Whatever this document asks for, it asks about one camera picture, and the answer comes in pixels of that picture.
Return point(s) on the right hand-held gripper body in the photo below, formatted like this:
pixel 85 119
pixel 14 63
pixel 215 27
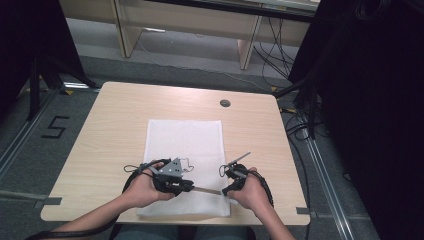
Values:
pixel 237 173

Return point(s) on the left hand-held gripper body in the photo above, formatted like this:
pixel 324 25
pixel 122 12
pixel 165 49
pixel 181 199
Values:
pixel 170 168

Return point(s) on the white cloth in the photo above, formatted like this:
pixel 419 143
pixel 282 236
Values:
pixel 186 143

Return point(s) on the person's right hand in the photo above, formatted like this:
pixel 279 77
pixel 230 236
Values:
pixel 253 195

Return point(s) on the person's left hand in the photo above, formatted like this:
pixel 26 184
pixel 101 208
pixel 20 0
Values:
pixel 143 191

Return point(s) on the person's legs in jeans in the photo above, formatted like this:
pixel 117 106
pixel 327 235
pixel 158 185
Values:
pixel 143 233

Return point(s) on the grey tape strip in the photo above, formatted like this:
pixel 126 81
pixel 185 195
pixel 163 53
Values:
pixel 46 201
pixel 305 211

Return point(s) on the black metal stand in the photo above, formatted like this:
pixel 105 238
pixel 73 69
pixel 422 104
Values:
pixel 311 100
pixel 43 80

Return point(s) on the light wooden desk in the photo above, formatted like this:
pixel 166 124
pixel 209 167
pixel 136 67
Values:
pixel 186 20

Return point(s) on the black curtain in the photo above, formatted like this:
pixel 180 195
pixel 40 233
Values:
pixel 376 110
pixel 30 43

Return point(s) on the grey metal floor rail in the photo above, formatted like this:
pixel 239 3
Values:
pixel 23 133
pixel 326 186

